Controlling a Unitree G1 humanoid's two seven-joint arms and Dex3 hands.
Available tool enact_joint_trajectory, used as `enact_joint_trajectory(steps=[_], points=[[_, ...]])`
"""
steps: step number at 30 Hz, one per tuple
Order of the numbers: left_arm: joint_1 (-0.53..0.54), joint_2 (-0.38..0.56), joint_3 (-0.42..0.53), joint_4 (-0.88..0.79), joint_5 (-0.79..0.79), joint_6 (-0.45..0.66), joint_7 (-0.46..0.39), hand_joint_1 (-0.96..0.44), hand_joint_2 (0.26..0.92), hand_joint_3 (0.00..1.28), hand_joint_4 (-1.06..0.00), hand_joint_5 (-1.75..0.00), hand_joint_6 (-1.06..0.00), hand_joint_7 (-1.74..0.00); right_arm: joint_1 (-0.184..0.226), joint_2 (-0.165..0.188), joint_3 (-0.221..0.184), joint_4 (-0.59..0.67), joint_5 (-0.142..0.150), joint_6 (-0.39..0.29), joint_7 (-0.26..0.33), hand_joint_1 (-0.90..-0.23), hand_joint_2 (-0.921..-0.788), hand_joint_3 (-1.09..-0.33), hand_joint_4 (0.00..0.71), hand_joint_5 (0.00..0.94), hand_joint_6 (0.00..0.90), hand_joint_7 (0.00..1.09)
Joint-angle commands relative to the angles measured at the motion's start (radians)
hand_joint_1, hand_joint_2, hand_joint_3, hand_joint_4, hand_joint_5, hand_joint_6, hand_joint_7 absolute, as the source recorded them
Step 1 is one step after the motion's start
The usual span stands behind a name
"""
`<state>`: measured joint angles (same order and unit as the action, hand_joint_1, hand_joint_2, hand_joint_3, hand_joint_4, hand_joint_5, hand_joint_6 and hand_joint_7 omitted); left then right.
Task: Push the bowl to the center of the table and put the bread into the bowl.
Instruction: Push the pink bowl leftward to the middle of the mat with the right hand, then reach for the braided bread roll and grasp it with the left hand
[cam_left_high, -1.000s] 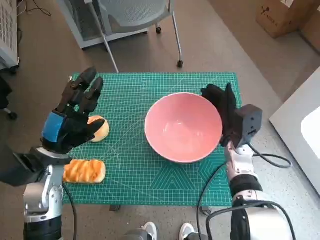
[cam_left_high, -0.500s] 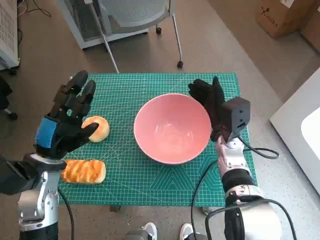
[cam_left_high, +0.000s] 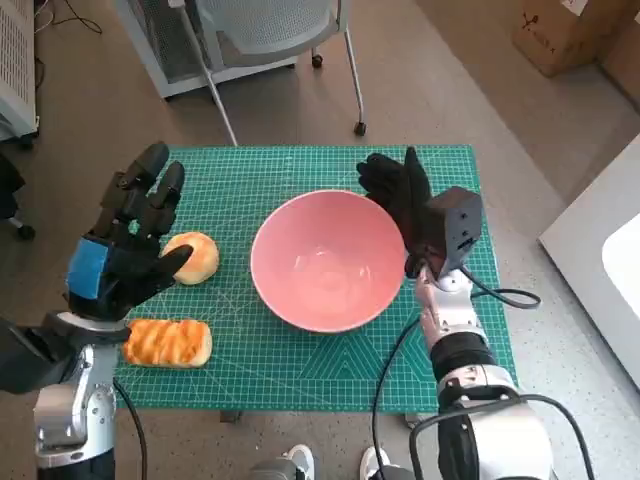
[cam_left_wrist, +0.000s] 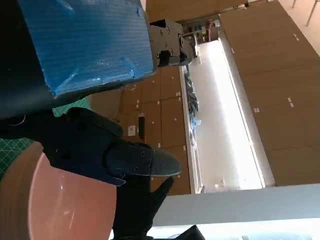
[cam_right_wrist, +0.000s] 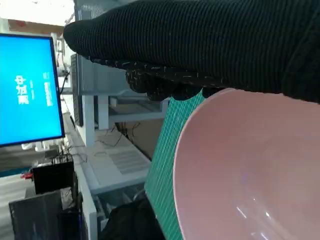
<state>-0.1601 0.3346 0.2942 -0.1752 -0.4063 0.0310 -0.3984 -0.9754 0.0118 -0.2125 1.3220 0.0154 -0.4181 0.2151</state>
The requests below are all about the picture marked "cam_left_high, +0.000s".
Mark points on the grey mesh office chair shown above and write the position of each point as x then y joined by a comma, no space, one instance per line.
280,20

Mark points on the green cutting mat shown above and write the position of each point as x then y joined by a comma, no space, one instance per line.
225,350

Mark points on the pink bowl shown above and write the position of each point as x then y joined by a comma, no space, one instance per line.
325,265

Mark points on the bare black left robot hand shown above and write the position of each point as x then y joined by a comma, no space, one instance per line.
125,260

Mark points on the white shoe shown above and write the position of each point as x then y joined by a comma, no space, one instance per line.
375,460
300,460

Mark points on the dark robot right knee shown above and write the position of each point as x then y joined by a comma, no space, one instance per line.
395,474

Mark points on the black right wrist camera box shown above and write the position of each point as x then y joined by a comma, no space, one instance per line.
457,225

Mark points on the cardboard box with black print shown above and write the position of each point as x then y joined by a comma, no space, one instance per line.
565,35

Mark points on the black chair base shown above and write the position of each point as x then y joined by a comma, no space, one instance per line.
7,190

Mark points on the white perforated equipment case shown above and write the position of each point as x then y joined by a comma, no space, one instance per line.
15,50

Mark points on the rectangular striped bread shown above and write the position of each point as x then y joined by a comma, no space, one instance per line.
170,342

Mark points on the round bread bun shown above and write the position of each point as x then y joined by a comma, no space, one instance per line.
200,255

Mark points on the grey robot left knee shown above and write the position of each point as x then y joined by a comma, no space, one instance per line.
270,472

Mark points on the black table bracket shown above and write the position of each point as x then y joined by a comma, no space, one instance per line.
412,421

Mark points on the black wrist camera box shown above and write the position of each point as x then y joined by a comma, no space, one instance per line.
457,225
30,355

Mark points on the white side table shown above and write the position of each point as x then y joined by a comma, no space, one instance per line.
600,280

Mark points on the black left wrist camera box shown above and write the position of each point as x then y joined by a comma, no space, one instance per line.
30,355

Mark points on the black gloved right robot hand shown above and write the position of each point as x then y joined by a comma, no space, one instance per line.
410,200

